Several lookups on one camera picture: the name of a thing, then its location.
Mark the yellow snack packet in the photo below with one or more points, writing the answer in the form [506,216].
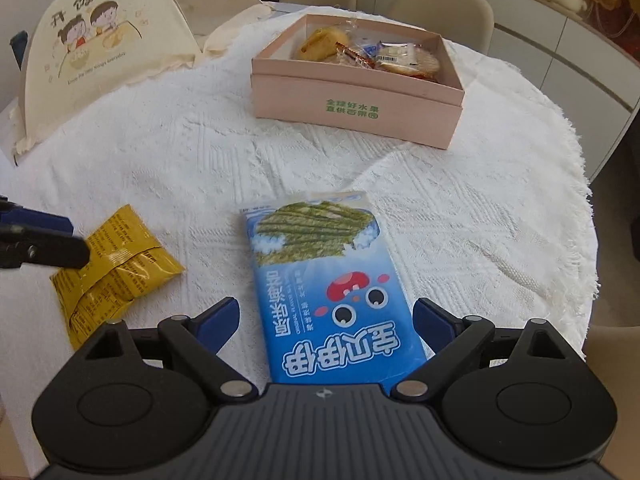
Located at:
[120,265]

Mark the pink cardboard box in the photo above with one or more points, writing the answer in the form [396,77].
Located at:
[350,95]

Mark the white sideboard cabinet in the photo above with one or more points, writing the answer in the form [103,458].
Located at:
[550,45]

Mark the round pastry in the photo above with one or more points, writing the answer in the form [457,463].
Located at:
[320,44]

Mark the rice cracker packet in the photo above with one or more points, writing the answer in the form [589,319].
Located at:
[407,59]

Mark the blue seaweed snack packet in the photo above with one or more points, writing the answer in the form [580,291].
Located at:
[330,290]

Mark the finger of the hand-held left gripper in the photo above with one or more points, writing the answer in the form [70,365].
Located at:
[40,219]
[55,252]

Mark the cream cartoon print food cover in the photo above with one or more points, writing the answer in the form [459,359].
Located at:
[100,45]

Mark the dark blue chair back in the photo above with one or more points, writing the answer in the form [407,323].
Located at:
[19,50]

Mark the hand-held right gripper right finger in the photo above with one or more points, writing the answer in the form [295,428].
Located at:
[432,327]

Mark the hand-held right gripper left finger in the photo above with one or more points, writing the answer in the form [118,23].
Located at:
[217,327]

